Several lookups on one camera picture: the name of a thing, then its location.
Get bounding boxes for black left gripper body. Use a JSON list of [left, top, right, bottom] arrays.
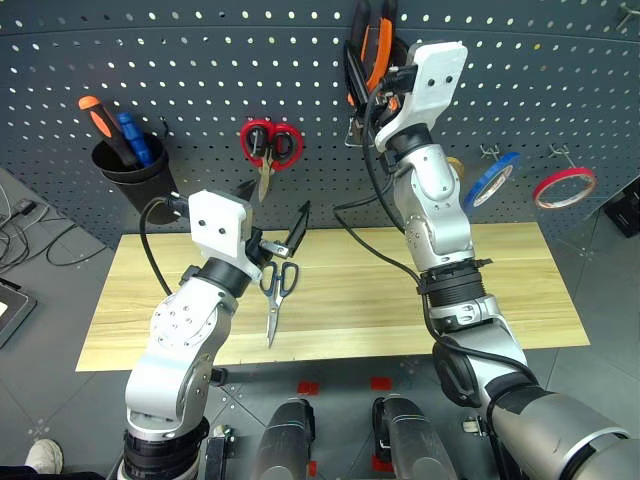
[[246, 226, 290, 267]]

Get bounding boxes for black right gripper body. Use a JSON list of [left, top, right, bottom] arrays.
[[363, 82, 403, 135]]

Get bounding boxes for orange and black pliers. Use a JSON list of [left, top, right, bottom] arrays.
[[344, 0, 400, 149]]

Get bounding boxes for grey perforated pegboard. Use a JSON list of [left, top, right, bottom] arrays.
[[0, 0, 640, 251]]

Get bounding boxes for blue tape roll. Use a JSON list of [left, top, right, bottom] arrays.
[[462, 151, 521, 212]]

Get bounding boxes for red tape roll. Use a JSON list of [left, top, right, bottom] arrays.
[[531, 166, 598, 212]]

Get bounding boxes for black and blue scissors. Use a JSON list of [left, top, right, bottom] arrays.
[[258, 260, 300, 350]]

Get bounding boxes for black tool cup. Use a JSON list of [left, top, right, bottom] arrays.
[[90, 130, 180, 224]]

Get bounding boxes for orange and black screwdriver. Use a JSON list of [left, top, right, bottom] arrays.
[[77, 95, 142, 170]]

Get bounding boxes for dark rounded robot shape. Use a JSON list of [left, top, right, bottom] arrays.
[[371, 394, 457, 480], [253, 397, 317, 480]]

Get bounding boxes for grey flat device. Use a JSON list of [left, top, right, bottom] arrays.
[[0, 276, 39, 350]]

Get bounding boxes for black box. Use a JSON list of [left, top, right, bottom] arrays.
[[603, 173, 640, 240]]

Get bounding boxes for white shoe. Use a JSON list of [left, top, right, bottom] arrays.
[[24, 438, 65, 476]]

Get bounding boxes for red handled scissors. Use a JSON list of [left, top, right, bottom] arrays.
[[239, 118, 305, 203]]

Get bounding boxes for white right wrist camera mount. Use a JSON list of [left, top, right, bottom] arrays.
[[373, 41, 470, 152]]

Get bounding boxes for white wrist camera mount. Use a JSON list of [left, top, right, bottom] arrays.
[[188, 189, 265, 282], [373, 41, 470, 152]]

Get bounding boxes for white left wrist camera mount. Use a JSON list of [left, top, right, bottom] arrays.
[[188, 189, 265, 282]]

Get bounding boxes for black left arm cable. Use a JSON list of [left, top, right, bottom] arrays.
[[139, 192, 194, 297]]

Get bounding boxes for blue handled screwdriver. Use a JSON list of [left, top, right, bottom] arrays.
[[115, 111, 155, 169]]

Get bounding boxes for black floor cables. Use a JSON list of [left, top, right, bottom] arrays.
[[0, 172, 117, 274]]

